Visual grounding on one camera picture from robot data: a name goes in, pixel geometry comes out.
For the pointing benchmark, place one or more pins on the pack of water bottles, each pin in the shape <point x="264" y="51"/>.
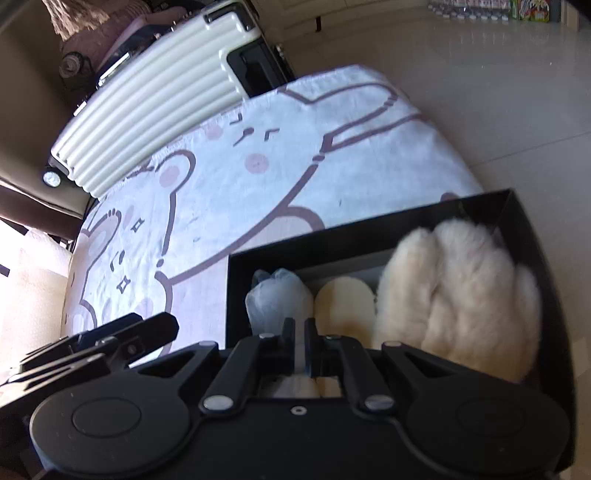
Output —
<point x="466" y="8"/>

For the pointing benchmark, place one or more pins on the brown curtain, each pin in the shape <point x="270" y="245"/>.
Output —
<point x="37" y="207"/>

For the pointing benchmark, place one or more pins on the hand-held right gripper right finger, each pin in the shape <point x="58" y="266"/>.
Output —
<point x="313" y="346"/>

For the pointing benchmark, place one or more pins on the cream padded board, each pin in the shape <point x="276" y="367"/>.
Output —
<point x="32" y="300"/>

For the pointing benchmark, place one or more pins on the pink bag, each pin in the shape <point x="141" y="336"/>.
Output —
<point x="106" y="41"/>

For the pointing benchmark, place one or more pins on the printed bear blanket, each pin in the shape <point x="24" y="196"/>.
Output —
<point x="277" y="184"/>

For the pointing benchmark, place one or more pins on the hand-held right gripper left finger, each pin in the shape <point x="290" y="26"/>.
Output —
<point x="288" y="346"/>

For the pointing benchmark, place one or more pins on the beige plush toy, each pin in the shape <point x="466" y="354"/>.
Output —
<point x="461" y="295"/>

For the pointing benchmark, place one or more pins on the white ribbed suitcase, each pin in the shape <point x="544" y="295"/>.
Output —
<point x="161" y="106"/>

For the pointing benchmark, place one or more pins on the hanging beige fringed cloth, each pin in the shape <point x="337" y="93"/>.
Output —
<point x="74" y="16"/>

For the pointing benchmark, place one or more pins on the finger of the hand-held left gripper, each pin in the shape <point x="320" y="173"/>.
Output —
<point x="92" y="334"/>
<point x="147" y="332"/>

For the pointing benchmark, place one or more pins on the white gauze roll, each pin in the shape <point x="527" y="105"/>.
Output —
<point x="277" y="300"/>

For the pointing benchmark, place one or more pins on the colourful carton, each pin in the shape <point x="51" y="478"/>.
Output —
<point x="528" y="9"/>

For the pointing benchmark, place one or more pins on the wooden block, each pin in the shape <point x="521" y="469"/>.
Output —
<point x="344" y="309"/>

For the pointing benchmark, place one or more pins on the black cardboard box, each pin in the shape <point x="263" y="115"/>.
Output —
<point x="268" y="258"/>

